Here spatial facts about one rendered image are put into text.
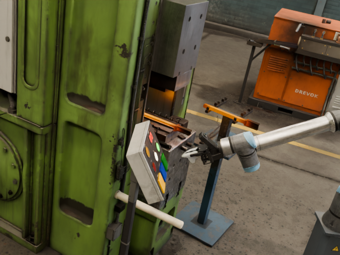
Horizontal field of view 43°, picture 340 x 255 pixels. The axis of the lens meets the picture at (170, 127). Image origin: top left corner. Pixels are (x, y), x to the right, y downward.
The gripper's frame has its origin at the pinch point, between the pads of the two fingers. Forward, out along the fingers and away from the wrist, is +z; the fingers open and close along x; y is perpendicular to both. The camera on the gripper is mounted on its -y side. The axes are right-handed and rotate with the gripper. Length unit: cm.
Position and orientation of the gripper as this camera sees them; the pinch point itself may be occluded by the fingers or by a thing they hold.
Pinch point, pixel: (183, 154)
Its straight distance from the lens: 222.7
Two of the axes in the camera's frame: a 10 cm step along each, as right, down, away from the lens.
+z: -9.4, 2.7, 2.0
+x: 0.7, -4.3, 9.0
